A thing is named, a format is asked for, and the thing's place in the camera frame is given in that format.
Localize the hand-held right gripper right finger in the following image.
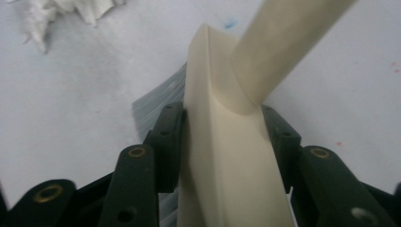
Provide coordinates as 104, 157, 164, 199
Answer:
260, 105, 303, 195

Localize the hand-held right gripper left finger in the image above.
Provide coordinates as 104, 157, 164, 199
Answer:
143, 101, 187, 194

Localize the cream hand brush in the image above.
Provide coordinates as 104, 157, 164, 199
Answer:
131, 0, 358, 227

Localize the pile of white paper scraps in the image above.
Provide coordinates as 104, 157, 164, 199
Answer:
6, 0, 128, 53

